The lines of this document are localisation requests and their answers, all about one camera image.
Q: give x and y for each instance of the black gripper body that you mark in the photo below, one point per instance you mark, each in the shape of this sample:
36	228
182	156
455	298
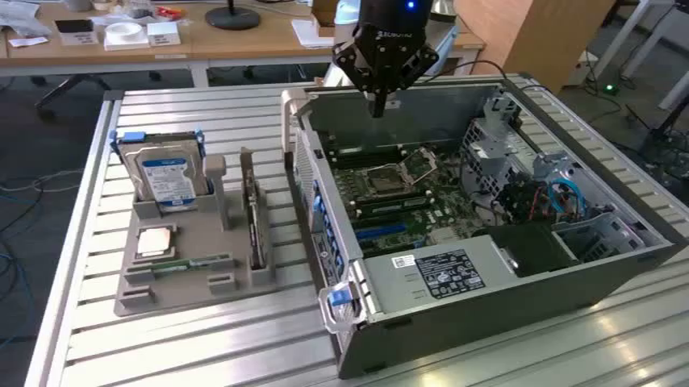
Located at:
387	24

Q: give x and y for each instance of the graphics card with metal bracket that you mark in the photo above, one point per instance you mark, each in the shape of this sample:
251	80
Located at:
252	209

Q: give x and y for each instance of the white paper stack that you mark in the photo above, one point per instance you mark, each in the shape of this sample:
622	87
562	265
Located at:
313	34

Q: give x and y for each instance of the brown cardboard box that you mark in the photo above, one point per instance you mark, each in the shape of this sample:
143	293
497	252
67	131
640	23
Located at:
323	12

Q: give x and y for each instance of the wooden desk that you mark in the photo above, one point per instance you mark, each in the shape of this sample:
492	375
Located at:
242	40

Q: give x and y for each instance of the wooden cabinet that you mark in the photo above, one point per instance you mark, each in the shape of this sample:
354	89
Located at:
538	40

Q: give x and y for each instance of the black round lamp base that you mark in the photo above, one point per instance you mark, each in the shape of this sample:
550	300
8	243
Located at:
231	19

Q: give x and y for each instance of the metal socket cover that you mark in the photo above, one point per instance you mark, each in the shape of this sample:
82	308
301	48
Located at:
419	165

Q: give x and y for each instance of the perforated metal drive cage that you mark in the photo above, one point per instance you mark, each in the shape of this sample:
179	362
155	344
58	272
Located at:
486	161

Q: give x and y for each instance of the small white box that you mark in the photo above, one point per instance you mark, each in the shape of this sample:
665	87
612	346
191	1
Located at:
585	68

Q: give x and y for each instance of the CPU socket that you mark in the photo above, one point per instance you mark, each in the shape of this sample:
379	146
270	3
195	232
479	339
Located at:
385	183

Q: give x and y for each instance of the plain white box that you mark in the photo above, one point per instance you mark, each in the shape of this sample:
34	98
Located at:
162	34

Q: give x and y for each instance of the red small parts pack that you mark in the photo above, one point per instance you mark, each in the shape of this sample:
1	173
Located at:
168	14

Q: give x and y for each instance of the black device green light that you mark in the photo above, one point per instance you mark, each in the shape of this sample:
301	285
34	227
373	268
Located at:
609	88

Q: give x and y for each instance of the installed RAM stick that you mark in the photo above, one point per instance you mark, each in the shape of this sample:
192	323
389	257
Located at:
393	206

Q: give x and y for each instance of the green motherboard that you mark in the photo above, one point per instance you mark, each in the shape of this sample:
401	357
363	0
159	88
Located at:
430	209

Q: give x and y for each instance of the flat white box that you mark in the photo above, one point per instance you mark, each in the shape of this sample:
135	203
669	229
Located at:
126	45

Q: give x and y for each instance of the white tape roll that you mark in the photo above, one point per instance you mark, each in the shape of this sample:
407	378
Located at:
123	29

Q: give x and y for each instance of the long PCIe expansion slot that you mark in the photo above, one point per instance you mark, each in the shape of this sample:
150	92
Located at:
379	232

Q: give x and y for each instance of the silver chipset heatsink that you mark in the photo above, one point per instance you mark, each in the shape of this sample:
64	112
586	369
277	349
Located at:
443	235

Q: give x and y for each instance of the hard disk in blue caddy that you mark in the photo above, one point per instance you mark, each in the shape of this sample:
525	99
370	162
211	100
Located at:
164	177

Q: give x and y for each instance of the white box with black lid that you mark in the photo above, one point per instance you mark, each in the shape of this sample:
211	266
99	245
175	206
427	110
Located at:
75	38

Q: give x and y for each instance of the grey cup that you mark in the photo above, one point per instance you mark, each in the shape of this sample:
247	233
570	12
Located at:
78	5

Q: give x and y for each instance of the grey parts rack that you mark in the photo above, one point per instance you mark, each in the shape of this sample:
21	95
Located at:
215	250

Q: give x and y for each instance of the black office chair base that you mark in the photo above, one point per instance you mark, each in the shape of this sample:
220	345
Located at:
59	93

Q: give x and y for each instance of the metal disk bay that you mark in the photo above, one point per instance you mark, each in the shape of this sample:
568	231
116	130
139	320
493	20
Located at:
608	238

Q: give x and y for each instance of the grey power supply unit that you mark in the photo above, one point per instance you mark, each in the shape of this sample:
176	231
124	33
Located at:
393	290

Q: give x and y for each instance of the silver CPU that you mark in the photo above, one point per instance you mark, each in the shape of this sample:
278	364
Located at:
154	242

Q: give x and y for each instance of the white paper slip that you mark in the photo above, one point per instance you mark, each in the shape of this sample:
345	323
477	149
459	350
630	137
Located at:
27	41

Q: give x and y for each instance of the blue case latch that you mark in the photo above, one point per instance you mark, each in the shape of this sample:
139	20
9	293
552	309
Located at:
338	299

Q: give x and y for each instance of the green RAM stick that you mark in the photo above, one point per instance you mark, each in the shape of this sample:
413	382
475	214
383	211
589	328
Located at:
178	266

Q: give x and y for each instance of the clear plastic bag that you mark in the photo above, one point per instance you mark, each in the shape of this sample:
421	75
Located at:
21	20

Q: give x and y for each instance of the open dark PC case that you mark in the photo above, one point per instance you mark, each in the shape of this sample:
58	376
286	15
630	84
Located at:
485	330

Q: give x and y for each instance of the white frame table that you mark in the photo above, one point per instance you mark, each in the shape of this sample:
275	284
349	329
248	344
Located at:
676	94

